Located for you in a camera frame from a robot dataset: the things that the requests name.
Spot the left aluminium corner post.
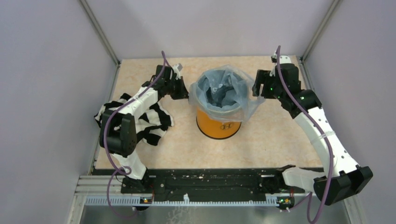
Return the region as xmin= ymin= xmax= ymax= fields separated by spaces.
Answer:
xmin=78 ymin=0 xmax=120 ymax=68

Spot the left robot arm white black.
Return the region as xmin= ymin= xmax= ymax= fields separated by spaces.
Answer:
xmin=95 ymin=63 xmax=188 ymax=193

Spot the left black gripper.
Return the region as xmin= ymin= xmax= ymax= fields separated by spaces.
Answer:
xmin=165 ymin=76 xmax=191 ymax=100

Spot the translucent blue plastic trash bag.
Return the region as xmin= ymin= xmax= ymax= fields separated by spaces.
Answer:
xmin=188 ymin=65 xmax=265 ymax=123

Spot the aluminium corner post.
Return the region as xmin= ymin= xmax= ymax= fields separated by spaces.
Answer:
xmin=300 ymin=0 xmax=343 ymax=63
xmin=78 ymin=0 xmax=120 ymax=68

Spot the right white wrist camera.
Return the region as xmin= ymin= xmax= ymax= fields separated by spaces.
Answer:
xmin=271 ymin=53 xmax=292 ymax=64

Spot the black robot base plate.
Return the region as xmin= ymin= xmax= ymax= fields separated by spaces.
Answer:
xmin=120 ymin=168 xmax=304 ymax=202

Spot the white toothed cable duct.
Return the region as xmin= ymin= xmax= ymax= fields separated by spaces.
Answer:
xmin=84 ymin=194 xmax=279 ymax=207

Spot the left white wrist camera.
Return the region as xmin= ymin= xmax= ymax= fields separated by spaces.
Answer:
xmin=172 ymin=63 xmax=183 ymax=80

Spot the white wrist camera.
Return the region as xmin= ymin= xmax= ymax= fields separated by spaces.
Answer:
xmin=271 ymin=53 xmax=292 ymax=64
xmin=172 ymin=63 xmax=183 ymax=80

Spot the black white striped cloth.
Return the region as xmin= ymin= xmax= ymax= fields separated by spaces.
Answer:
xmin=94 ymin=93 xmax=174 ymax=146

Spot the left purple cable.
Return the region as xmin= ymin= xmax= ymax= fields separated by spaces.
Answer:
xmin=103 ymin=51 xmax=171 ymax=219

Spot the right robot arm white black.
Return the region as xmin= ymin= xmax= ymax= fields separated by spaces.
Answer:
xmin=252 ymin=63 xmax=373 ymax=205

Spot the aluminium frame rail front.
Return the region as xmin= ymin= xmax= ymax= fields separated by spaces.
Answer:
xmin=74 ymin=175 xmax=356 ymax=198

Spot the right aluminium corner post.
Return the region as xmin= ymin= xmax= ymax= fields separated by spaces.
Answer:
xmin=300 ymin=0 xmax=343 ymax=63

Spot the orange gold-rimmed trash bin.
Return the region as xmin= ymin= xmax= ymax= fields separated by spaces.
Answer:
xmin=196 ymin=109 xmax=242 ymax=140

